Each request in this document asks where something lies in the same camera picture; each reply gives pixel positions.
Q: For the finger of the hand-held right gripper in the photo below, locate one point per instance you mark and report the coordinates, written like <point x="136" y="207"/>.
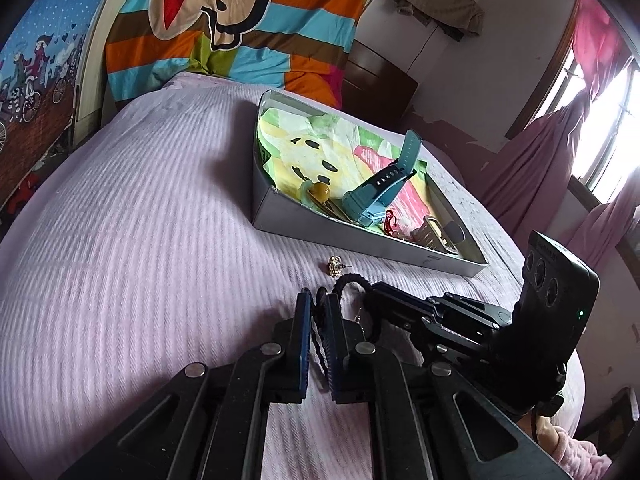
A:
<point x="405" y="300"/>
<point x="395" y="334"/>

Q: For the blue wrist watch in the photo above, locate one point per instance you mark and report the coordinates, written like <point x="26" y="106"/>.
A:
<point x="372" y="195"/>

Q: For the blue printed wardrobe cover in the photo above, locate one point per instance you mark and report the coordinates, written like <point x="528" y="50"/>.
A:
<point x="35" y="70"/>

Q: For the pink curtain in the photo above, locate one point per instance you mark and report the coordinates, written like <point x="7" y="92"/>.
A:
<point x="607" y="225"/>
<point x="535" y="160"/>

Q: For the grey shallow box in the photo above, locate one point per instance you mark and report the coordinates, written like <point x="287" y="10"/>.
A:
<point x="320" y="232"/>

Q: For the dark wooden headboard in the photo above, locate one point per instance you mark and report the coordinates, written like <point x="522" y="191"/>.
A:
<point x="380" y="77"/>

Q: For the person's right forearm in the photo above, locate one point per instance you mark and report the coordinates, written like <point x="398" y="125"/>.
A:
<point x="580" y="452"/>

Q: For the magenta curtain valance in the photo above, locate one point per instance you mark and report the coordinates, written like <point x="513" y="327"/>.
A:
<point x="600" y="35"/>

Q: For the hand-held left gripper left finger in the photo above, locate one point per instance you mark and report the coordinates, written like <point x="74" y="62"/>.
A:
<point x="301" y="350"/>

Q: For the dark wooden furniture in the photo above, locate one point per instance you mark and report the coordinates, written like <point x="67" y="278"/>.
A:
<point x="612" y="415"/>

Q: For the khaki hanging jacket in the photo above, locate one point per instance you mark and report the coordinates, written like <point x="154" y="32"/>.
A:
<point x="440" y="5"/>

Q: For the striped cartoon monkey sheet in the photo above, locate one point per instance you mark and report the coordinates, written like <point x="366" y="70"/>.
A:
<point x="280" y="25"/>

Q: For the beige hair claw clip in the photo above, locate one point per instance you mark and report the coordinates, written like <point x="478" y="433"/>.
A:
<point x="440" y="235"/>

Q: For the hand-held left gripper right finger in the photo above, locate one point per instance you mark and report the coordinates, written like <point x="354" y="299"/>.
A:
<point x="336" y="355"/>

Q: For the colourful crumpled paper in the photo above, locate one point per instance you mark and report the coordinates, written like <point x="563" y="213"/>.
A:
<point x="310" y="160"/>

